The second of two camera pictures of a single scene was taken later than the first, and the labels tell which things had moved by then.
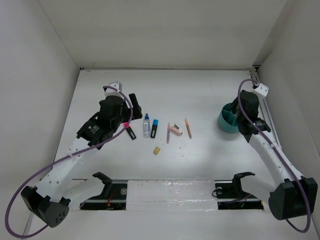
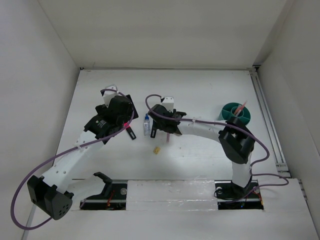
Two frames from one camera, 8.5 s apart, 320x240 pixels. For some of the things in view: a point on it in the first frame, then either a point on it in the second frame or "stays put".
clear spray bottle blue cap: (147, 128) stays put
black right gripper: (233, 104) → (157, 125)
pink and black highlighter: (130, 131) stays put
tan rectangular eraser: (156, 150) stays put
